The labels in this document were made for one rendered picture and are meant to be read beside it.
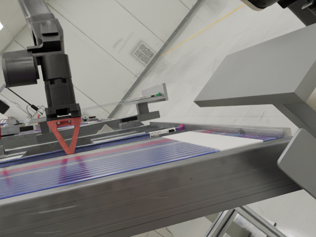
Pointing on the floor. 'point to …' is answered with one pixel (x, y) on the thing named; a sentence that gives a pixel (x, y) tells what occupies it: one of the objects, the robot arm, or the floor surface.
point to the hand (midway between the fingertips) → (69, 149)
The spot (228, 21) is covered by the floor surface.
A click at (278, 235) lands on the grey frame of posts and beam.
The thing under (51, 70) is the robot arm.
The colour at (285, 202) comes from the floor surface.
